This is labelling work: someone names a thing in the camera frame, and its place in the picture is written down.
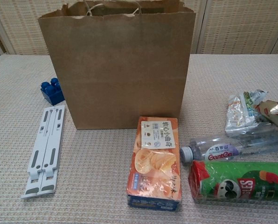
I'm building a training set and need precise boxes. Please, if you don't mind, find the white folding laptop stand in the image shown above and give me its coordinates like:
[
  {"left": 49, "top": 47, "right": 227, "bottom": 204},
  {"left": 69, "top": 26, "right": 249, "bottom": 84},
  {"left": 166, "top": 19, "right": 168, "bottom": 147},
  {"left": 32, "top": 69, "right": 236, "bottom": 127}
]
[{"left": 21, "top": 105, "right": 66, "bottom": 200}]

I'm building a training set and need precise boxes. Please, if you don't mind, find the beige woven tablecloth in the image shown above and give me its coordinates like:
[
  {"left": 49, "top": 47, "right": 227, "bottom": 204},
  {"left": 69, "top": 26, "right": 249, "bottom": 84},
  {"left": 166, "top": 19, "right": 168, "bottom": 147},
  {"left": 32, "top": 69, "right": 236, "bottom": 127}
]
[{"left": 0, "top": 54, "right": 278, "bottom": 224}]

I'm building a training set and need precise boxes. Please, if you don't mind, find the silver snack packet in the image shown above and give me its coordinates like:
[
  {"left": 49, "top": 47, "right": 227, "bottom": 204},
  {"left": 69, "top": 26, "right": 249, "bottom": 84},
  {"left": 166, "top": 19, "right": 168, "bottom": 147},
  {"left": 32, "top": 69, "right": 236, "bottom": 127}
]
[{"left": 224, "top": 89, "right": 274, "bottom": 137}]

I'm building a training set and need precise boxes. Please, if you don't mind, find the transparent plastic water bottle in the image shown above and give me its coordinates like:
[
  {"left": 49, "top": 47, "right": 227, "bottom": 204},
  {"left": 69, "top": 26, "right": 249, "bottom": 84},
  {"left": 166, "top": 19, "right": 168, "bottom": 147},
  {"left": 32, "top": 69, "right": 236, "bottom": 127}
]
[{"left": 180, "top": 127, "right": 278, "bottom": 164}]

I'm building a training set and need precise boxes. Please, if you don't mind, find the blue toy building brick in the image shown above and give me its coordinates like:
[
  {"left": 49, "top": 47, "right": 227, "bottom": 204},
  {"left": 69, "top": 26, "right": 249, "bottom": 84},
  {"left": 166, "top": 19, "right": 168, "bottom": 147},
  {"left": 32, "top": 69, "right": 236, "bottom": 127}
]
[{"left": 40, "top": 77, "right": 66, "bottom": 106}]

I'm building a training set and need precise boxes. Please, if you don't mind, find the brown paper shopping bag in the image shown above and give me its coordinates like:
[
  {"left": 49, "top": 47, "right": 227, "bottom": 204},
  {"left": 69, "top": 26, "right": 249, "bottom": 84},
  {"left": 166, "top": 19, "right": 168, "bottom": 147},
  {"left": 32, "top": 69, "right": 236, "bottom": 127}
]
[{"left": 37, "top": 0, "right": 197, "bottom": 131}]

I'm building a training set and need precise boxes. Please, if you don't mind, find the green Pringles chips can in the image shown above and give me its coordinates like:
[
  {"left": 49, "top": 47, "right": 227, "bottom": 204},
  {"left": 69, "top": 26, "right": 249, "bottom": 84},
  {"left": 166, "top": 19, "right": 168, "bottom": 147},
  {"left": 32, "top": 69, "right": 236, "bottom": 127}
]
[{"left": 188, "top": 160, "right": 278, "bottom": 206}]

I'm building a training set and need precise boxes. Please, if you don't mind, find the orange cookie box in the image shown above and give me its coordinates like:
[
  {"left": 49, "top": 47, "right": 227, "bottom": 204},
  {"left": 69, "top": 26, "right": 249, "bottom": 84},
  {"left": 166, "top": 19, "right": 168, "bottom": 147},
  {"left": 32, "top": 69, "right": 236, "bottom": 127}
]
[{"left": 125, "top": 116, "right": 183, "bottom": 207}]

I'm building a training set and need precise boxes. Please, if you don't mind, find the beige woven folding screen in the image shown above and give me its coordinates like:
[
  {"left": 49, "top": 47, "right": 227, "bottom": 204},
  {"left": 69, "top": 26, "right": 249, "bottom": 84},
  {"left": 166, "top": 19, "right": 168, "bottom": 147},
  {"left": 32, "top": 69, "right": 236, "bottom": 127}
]
[{"left": 0, "top": 0, "right": 278, "bottom": 56}]

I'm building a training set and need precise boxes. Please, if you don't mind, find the red gold snack packet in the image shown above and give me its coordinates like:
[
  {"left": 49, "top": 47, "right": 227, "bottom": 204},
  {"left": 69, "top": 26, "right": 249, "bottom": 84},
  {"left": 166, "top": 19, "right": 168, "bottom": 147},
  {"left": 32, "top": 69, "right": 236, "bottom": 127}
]
[{"left": 252, "top": 99, "right": 278, "bottom": 137}]

